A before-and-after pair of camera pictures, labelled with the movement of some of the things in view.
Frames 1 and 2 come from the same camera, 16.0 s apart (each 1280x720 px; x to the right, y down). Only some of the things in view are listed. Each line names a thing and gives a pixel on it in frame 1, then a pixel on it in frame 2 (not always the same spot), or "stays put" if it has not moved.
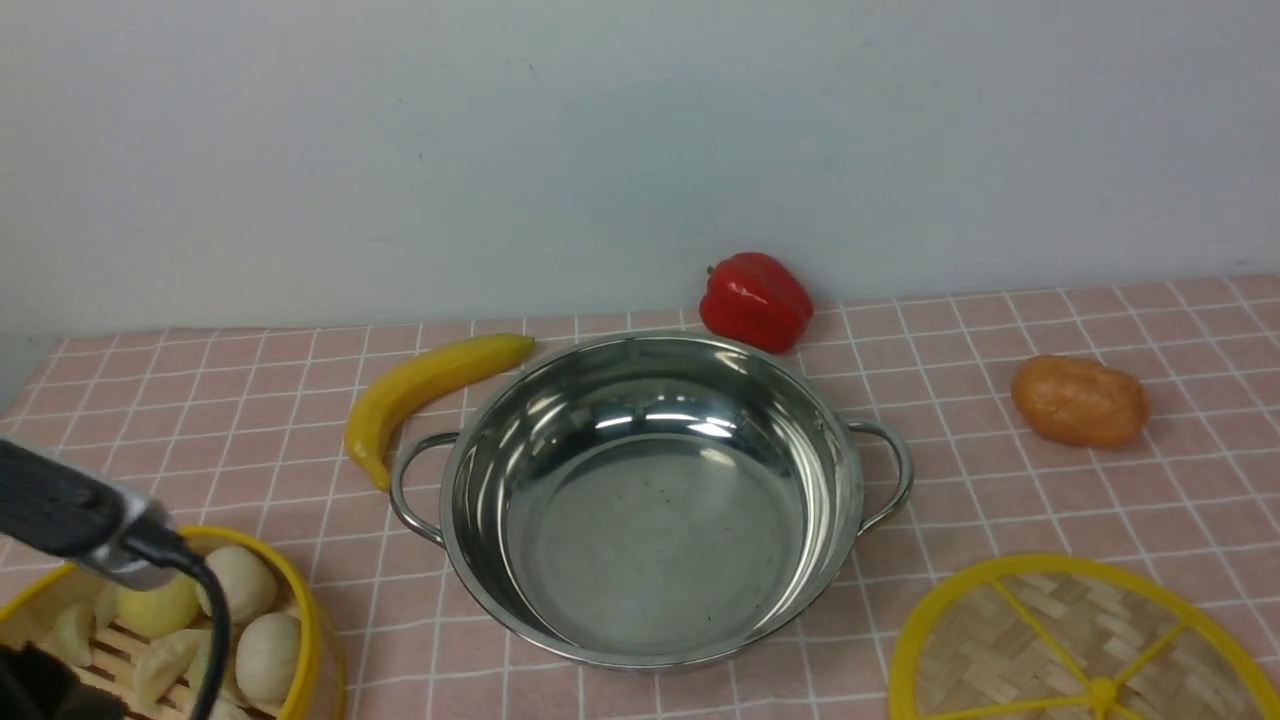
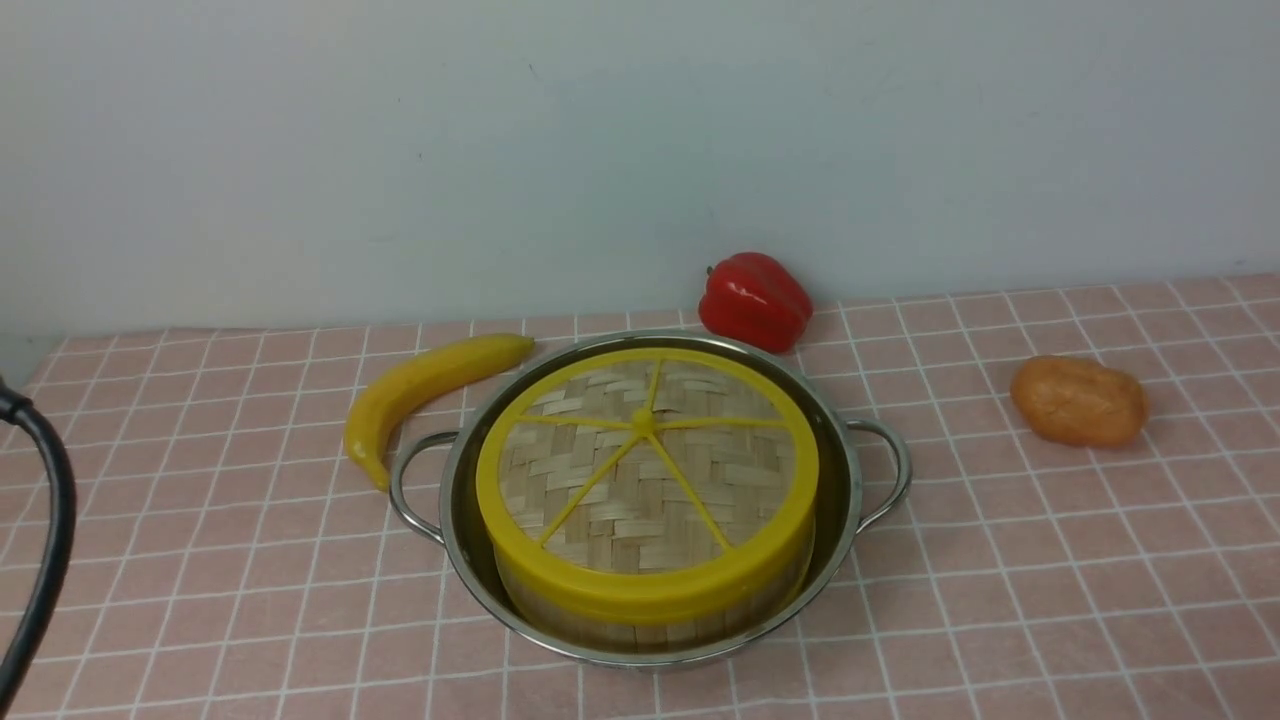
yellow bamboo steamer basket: [154, 649] → [673, 638]
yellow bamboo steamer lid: [1059, 637] → [649, 485]
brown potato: [1080, 402] stays put
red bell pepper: [756, 301] stays put
